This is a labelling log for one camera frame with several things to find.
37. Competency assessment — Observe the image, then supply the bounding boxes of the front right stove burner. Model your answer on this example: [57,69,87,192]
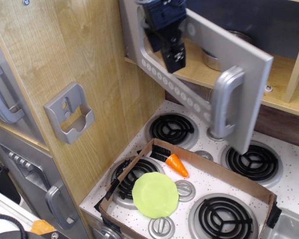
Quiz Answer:
[187,193,259,239]

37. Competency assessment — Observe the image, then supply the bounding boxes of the white door latch clip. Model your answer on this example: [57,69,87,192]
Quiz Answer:
[265,85,273,93]

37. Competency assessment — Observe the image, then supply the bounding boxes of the grey ice dispenser panel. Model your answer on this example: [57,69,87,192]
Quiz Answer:
[0,144,50,192]

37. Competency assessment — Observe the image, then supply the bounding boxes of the black braided cable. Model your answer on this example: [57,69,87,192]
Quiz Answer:
[0,213,28,239]

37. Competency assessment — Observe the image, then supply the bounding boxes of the small silver stove knob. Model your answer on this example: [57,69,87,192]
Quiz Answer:
[195,150,214,161]

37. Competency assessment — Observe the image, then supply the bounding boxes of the orange toy carrot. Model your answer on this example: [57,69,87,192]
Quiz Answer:
[165,154,189,178]

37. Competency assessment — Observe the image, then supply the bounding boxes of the front silver stove knob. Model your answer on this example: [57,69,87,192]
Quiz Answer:
[148,217,175,239]

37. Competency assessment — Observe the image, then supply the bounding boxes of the lower grey fridge handle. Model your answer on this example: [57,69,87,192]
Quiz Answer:
[45,185,78,230]

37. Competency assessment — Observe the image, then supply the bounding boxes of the stainless steel pot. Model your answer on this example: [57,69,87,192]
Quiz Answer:
[201,30,253,71]

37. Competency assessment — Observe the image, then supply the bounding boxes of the stainless sink basin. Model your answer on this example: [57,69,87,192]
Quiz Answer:
[260,209,299,239]

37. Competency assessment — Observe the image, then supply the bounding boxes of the back left stove burner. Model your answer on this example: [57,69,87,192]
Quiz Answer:
[145,113,199,149]

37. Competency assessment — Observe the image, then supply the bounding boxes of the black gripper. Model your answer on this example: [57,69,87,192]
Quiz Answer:
[136,0,186,73]

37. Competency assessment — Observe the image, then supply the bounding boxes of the silver microwave door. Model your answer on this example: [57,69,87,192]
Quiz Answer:
[119,0,273,154]

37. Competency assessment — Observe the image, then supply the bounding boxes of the grey wall phone holder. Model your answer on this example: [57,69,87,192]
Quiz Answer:
[44,82,95,144]

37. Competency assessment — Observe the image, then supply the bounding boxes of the green plastic plate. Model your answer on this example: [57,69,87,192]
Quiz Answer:
[132,172,179,219]

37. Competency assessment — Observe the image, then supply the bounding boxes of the back right stove burner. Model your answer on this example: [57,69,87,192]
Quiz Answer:
[220,140,283,188]

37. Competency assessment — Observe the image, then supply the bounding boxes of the orange object bottom left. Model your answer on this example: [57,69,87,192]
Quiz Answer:
[30,220,55,235]

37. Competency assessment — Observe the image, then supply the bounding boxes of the centre silver stove knob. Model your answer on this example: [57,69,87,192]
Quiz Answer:
[175,180,196,203]

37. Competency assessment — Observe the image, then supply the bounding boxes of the back silver stove knob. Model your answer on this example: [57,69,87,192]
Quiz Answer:
[206,128,225,142]

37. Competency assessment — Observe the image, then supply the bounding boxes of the front left stove burner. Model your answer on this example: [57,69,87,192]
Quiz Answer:
[106,157,165,210]

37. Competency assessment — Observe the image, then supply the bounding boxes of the stove burner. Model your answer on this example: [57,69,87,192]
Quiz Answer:
[187,193,259,239]
[145,113,199,149]
[220,140,283,188]
[106,157,165,210]

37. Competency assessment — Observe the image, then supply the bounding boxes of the black device at left edge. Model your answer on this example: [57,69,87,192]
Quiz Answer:
[0,163,21,204]

